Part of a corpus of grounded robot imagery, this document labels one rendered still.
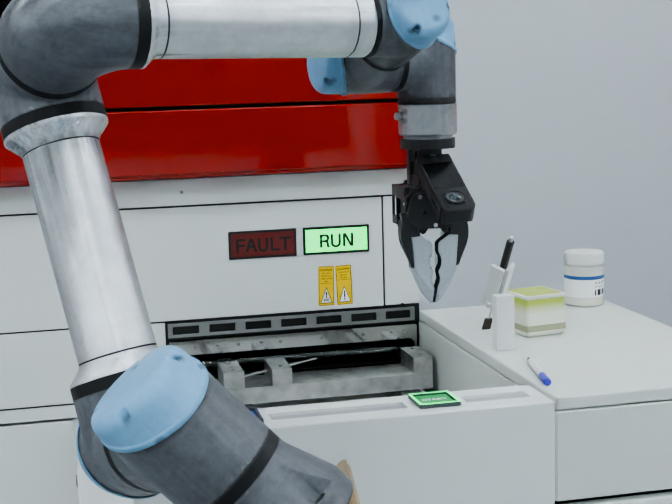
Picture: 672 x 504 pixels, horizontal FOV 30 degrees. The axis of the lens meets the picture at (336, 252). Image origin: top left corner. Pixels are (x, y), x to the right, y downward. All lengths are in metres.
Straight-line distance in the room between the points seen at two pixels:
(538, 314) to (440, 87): 0.55
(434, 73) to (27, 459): 1.03
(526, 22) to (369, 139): 1.79
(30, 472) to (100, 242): 0.92
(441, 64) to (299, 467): 0.59
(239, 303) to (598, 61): 2.04
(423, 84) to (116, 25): 0.46
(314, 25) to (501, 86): 2.49
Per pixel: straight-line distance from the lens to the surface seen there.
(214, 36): 1.33
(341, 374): 2.14
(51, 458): 2.21
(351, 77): 1.53
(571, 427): 1.69
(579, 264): 2.25
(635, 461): 1.75
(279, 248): 2.17
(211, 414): 1.19
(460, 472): 1.65
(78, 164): 1.37
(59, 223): 1.36
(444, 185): 1.56
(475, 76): 3.81
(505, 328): 1.92
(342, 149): 2.12
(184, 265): 2.15
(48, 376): 2.17
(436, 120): 1.59
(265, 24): 1.35
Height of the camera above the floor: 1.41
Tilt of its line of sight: 9 degrees down
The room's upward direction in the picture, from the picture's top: 2 degrees counter-clockwise
